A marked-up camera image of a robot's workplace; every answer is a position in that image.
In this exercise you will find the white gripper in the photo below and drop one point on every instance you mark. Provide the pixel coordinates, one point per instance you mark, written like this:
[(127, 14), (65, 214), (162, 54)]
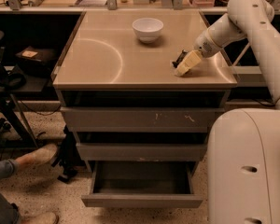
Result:
[(203, 45)]

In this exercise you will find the black chocolate rxbar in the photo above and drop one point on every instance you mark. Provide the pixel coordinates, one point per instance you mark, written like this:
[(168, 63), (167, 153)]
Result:
[(180, 58)]

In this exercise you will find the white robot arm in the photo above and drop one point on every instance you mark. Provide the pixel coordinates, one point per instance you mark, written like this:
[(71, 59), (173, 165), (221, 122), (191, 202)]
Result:
[(243, 151)]

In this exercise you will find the grey drawer cabinet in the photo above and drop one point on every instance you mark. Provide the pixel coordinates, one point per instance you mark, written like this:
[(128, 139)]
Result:
[(106, 55)]

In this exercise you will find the top grey drawer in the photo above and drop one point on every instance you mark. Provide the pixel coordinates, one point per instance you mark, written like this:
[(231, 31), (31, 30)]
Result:
[(142, 111)]

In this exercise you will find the grey drawer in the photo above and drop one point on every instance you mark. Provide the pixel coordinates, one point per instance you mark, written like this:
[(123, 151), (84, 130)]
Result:
[(142, 146), (141, 184), (142, 111)]

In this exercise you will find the middle grey drawer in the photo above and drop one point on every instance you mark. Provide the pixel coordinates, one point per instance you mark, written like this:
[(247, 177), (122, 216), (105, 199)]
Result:
[(142, 146)]

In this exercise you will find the bottom grey drawer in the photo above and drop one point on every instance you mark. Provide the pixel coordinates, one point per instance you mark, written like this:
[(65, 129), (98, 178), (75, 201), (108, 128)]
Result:
[(141, 184)]

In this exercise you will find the white ceramic bowl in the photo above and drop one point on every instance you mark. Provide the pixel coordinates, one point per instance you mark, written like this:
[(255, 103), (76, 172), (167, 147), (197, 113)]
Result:
[(147, 30)]

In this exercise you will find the black bag with label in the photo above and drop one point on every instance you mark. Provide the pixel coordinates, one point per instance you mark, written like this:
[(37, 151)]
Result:
[(37, 62)]

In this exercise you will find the black headphones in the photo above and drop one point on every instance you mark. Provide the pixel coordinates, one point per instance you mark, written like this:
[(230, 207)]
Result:
[(10, 80)]

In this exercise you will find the tan shoe lower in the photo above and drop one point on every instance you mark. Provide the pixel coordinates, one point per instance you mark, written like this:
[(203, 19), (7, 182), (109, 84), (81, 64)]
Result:
[(45, 218)]

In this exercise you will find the blue jeans leg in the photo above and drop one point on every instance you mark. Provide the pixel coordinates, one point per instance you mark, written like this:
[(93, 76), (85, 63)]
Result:
[(9, 214)]

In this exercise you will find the black stand frame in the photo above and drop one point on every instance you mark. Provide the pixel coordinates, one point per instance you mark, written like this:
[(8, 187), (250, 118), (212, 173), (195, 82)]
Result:
[(13, 112)]

